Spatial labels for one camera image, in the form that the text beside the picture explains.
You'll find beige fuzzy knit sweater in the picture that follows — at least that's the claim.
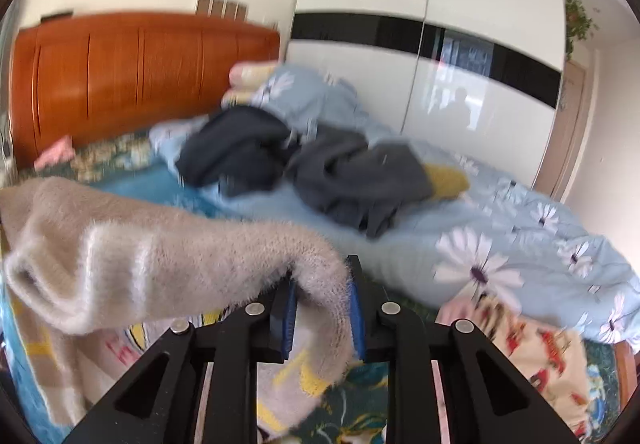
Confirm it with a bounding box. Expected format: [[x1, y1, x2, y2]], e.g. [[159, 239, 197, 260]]
[[1, 177, 355, 435]]

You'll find dark grey clothes pile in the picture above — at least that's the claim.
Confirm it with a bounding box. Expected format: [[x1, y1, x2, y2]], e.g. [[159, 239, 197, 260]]
[[176, 105, 435, 238]]

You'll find pink floral quilt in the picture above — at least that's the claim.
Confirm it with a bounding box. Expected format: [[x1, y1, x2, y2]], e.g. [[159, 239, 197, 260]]
[[436, 295, 590, 440]]

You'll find blue floral bed blanket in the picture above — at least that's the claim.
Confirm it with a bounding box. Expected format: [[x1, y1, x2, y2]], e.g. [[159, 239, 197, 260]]
[[0, 131, 622, 444]]

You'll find light blue daisy duvet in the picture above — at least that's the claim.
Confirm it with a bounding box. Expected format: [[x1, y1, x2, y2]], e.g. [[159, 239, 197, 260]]
[[150, 63, 640, 342]]

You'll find yellow garment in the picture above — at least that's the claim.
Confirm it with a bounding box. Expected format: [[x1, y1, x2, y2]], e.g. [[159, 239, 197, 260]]
[[423, 164, 470, 201]]

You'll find wooden door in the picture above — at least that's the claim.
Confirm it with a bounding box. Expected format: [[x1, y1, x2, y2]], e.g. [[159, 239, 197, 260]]
[[534, 62, 586, 201]]

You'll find pink cloth by headboard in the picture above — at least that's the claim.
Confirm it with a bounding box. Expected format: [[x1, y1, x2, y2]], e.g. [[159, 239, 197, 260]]
[[34, 135, 76, 171]]

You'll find orange wooden headboard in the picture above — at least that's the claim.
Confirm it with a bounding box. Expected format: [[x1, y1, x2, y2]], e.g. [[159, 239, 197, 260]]
[[9, 12, 280, 168]]

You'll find cream pillow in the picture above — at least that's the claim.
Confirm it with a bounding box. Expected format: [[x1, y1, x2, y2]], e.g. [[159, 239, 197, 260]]
[[221, 61, 280, 108]]

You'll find white black sliding wardrobe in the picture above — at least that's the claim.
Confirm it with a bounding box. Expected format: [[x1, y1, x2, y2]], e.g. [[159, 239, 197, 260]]
[[286, 0, 565, 185]]

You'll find green hanging plant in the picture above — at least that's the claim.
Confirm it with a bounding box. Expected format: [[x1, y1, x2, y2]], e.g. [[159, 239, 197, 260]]
[[564, 0, 599, 61]]

